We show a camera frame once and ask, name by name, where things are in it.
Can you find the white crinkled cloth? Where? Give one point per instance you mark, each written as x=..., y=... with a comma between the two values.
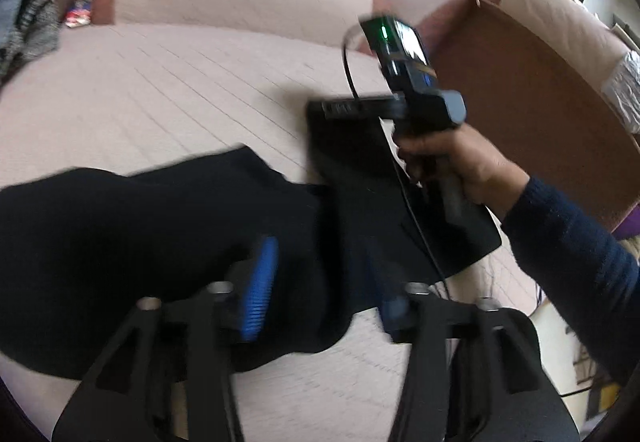
x=625, y=87

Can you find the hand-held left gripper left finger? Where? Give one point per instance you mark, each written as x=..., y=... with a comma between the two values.
x=261, y=292

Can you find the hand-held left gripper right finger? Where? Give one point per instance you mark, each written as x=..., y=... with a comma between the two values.
x=394, y=318

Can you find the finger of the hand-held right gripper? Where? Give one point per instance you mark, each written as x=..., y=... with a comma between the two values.
x=350, y=109

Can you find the houndstooth coat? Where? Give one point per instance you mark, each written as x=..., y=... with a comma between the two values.
x=30, y=22

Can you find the purple cloth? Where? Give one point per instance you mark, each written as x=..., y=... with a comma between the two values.
x=629, y=224

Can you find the pink quilted sofa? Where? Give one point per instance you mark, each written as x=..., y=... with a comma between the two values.
x=175, y=87

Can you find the black pants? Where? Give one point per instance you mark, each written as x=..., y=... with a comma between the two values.
x=150, y=232

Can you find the person's right forearm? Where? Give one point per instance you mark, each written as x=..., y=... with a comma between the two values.
x=575, y=262

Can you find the person's right hand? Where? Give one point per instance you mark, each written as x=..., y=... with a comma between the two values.
x=475, y=167

